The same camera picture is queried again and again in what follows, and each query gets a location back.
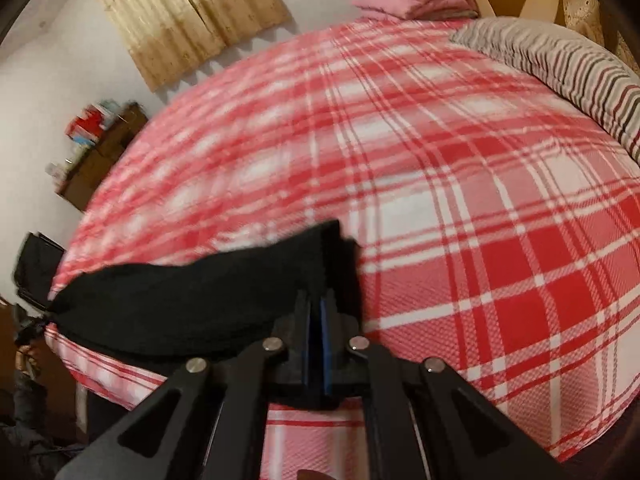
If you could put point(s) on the red gift bag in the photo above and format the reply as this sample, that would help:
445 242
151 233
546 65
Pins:
87 125

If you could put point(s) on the striped pillow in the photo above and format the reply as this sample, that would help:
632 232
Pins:
565 65

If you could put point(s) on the brown wooden desk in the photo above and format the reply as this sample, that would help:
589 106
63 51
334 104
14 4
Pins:
100 160

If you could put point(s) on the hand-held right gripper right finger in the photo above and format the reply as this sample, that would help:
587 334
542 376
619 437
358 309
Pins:
328 340

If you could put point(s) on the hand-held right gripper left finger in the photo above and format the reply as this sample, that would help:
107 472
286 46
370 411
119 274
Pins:
313 340

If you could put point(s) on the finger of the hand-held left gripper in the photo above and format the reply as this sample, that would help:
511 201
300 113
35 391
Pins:
34 329

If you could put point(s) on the cream lace curtain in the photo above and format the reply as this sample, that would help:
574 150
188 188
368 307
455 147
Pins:
590 5

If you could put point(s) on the beige patterned window curtain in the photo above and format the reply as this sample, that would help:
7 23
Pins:
195 10

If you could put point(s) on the red plaid bed sheet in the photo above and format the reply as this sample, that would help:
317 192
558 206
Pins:
400 185

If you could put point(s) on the black pants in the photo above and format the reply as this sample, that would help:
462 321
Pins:
200 300

